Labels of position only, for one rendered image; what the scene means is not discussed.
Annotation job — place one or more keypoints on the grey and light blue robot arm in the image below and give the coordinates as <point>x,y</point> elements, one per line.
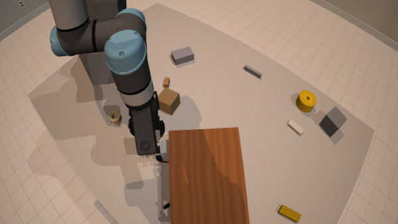
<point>123,39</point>

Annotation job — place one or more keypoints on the yellow rectangular block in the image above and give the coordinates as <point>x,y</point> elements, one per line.
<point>289,213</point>

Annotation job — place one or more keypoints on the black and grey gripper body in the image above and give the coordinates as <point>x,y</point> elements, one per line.
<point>155,105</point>

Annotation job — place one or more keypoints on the tan roll of masking tape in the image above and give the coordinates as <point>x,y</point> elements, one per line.
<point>118,118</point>

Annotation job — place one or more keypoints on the yellow short cylinder with center hole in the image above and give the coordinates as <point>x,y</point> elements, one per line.
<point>303,103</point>

